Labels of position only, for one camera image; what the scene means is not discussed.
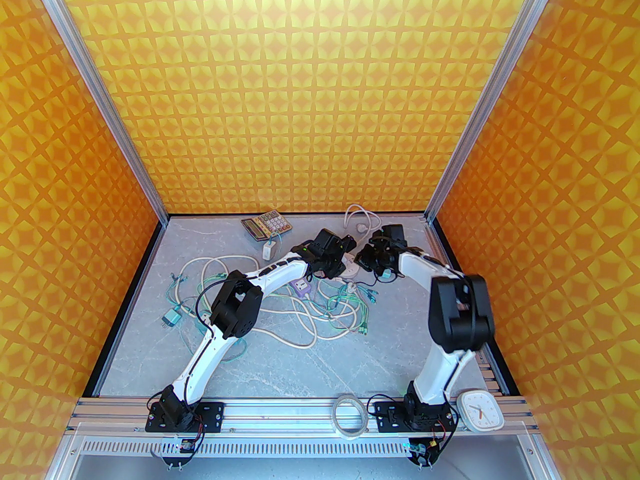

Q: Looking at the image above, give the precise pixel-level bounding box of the beige desk calculator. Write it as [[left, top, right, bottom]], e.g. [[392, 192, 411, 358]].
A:
[[241, 209, 292, 242]]

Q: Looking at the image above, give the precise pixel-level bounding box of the clear tape roll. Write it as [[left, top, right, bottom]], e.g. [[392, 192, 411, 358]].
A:
[[333, 394, 371, 440]]

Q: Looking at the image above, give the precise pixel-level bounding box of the white square clock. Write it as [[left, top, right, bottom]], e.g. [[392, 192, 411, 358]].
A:
[[457, 389, 506, 431]]

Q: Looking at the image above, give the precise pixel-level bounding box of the small controller board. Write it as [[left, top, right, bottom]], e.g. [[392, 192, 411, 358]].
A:
[[165, 438, 198, 469], [407, 438, 441, 469]]

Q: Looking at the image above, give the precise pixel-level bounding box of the white coiled cable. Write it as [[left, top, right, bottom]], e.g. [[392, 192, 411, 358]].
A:
[[345, 204, 383, 234]]

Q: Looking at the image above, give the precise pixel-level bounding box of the green multi-head charging cable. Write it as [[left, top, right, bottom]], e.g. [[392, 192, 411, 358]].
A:
[[315, 278, 378, 337]]

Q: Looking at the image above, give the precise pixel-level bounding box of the cream power cable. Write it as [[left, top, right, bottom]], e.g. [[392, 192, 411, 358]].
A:
[[180, 255, 361, 350]]

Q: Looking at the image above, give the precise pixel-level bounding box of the aluminium front rail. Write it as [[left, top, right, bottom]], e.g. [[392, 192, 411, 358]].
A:
[[67, 397, 538, 436]]

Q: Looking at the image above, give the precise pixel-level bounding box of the slotted cable duct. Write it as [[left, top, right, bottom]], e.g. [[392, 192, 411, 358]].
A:
[[75, 435, 543, 459]]

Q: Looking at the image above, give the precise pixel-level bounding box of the aluminium frame post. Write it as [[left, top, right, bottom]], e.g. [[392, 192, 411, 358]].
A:
[[25, 0, 169, 224], [424, 0, 563, 224]]

